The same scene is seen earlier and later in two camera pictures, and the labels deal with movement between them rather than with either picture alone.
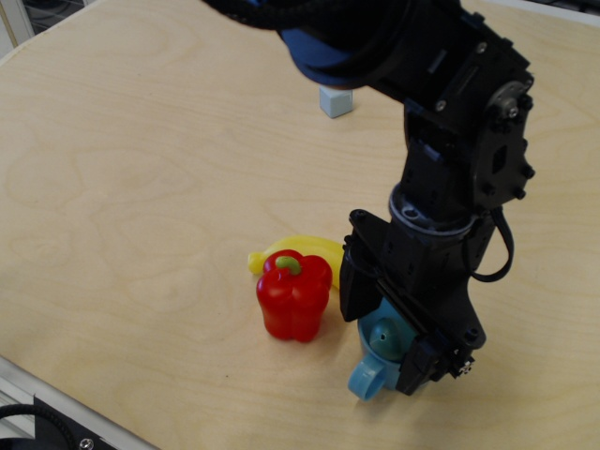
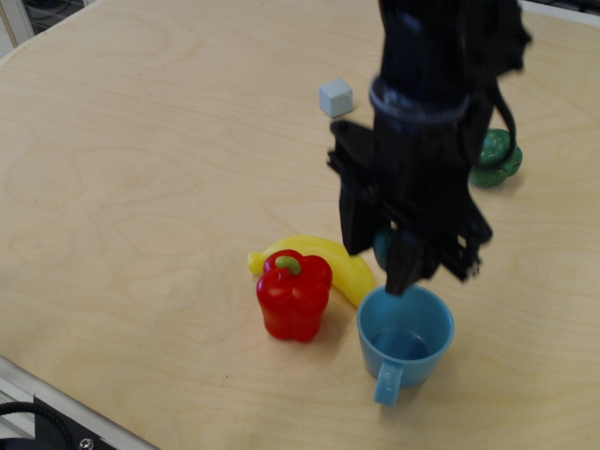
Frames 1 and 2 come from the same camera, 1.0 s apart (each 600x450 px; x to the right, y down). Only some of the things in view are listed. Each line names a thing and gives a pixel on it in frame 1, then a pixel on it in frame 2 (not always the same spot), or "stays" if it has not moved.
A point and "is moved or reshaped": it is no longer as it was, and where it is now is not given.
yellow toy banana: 307,245 stays
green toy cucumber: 391,337 is moved or reshaped
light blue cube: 335,102 stays
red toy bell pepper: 293,292 stays
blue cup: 367,379 is moved or reshaped
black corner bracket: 48,436 stays
